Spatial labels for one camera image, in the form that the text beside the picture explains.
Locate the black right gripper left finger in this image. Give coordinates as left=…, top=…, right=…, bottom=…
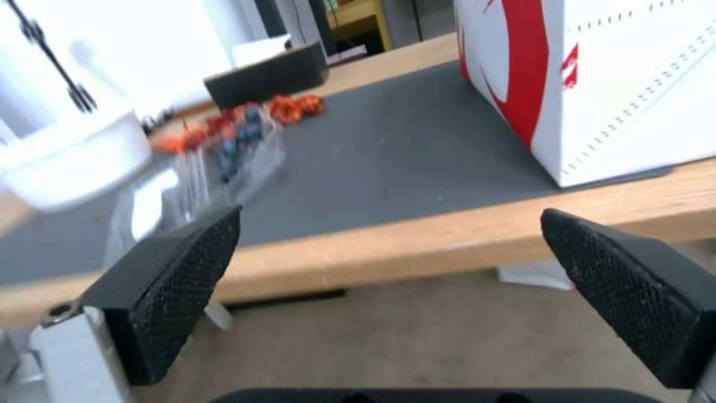
left=27, top=204, right=243, bottom=403

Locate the orange wrapped snack pile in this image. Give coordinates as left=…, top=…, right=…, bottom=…
left=269, top=94, right=329, bottom=125

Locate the yellow wooden shelf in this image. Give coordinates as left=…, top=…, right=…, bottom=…
left=327, top=0, right=394, bottom=58

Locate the dark grey table mat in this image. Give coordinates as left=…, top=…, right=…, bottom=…
left=0, top=58, right=681, bottom=287

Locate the white and red takeout bag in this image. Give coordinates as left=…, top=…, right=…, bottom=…
left=451, top=0, right=716, bottom=189

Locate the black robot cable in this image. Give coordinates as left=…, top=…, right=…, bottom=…
left=10, top=0, right=97, bottom=113

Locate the white table foot bracket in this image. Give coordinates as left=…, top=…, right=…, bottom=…
left=496, top=259, right=578, bottom=291

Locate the black rectangular box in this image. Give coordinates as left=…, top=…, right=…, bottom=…
left=202, top=41, right=329, bottom=109

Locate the clear plastic takeout container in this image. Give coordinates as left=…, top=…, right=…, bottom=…
left=106, top=105, right=288, bottom=252

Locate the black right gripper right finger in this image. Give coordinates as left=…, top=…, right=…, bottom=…
left=539, top=208, right=716, bottom=390

